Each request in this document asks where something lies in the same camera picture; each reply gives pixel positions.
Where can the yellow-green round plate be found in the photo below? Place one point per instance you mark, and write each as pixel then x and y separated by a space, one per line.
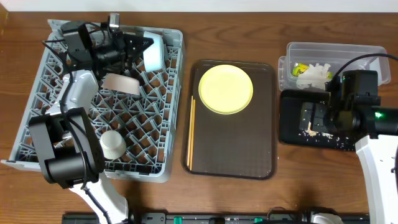
pixel 225 89

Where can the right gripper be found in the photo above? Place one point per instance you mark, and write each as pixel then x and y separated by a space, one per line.
pixel 328 116

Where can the white cup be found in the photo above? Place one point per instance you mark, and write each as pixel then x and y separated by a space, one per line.
pixel 112 144

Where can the black waste tray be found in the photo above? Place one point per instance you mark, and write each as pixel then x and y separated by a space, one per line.
pixel 290 109

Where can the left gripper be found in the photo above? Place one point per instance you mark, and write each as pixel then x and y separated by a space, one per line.
pixel 127 48

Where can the white tissue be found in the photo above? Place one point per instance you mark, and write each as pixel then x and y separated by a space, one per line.
pixel 314 76

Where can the food scraps rice pile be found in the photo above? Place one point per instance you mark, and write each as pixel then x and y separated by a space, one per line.
pixel 316 136

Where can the dark brown serving tray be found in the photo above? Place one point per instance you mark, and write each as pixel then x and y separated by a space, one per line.
pixel 241 145

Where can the green snack wrapper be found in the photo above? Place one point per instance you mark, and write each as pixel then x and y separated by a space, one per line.
pixel 299 69

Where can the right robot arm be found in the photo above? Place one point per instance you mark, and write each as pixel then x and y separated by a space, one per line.
pixel 354 111

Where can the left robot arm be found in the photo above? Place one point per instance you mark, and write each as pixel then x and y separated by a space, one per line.
pixel 68 150

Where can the light blue bowl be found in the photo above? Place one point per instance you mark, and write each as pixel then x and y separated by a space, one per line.
pixel 154 55

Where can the wooden chopstick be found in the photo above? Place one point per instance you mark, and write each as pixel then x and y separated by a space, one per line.
pixel 189 133
pixel 192 133

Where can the grey plastic dish rack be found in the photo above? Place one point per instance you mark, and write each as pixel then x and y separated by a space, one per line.
pixel 147 122

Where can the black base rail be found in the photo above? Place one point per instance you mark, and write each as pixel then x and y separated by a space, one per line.
pixel 161 218

